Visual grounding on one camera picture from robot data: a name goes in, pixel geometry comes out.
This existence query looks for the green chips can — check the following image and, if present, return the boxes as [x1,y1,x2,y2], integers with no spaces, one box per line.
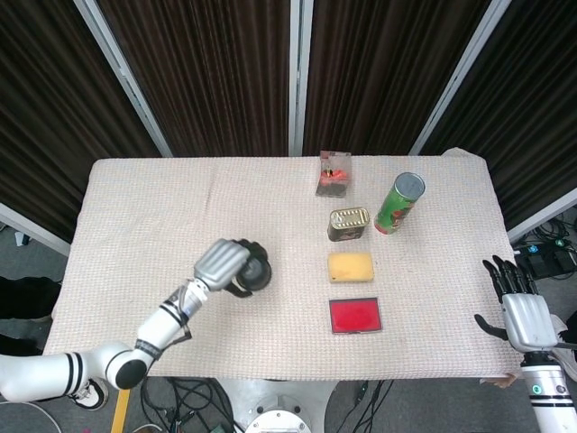
[373,171,426,236]

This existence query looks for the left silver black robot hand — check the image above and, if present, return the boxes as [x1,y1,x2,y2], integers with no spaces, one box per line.
[192,237,271,299]

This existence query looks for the yellow floor tape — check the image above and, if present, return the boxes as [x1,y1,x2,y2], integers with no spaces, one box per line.
[110,387,133,433]

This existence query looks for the clear box with orange toy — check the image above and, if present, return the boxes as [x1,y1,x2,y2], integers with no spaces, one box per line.
[315,151,353,199]

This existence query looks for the dark brown curtain panel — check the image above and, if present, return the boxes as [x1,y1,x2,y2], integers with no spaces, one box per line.
[302,0,495,157]
[96,0,294,158]
[423,0,577,229]
[0,0,161,244]

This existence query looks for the person in black clothing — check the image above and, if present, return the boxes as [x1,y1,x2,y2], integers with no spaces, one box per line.
[0,275,62,357]

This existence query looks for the white partition frame post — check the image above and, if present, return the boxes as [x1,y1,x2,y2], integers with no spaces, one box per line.
[74,0,175,158]
[408,0,513,157]
[288,0,315,157]

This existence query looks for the brown tape scrap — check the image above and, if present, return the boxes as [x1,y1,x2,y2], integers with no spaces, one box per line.
[480,373,519,389]

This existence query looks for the white partition base rail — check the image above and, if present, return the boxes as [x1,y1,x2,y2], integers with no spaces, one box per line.
[507,187,577,244]
[0,200,71,258]

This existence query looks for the gold rectangular tin can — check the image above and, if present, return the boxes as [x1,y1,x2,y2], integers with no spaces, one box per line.
[326,207,371,244]

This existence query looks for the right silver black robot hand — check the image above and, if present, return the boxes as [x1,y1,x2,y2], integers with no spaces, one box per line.
[473,255,558,353]

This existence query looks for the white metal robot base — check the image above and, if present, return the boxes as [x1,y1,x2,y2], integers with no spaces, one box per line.
[215,376,339,433]

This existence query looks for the yellow sponge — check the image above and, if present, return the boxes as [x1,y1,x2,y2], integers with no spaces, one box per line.
[326,251,376,285]

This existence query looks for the black cable bundle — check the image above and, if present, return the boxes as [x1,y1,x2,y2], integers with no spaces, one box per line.
[333,379,393,433]
[140,377,235,433]

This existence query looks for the black power boxes with lights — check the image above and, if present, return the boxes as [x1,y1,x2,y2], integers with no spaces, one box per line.
[513,236,577,281]

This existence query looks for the beige woven tablecloth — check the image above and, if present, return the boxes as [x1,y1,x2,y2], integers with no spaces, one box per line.
[42,148,527,382]

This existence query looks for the white black sneaker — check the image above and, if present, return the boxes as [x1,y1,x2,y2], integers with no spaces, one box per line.
[547,314,577,362]
[67,377,109,411]

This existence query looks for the red stamp pad case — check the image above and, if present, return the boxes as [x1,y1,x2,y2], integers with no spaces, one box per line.
[327,296,385,336]

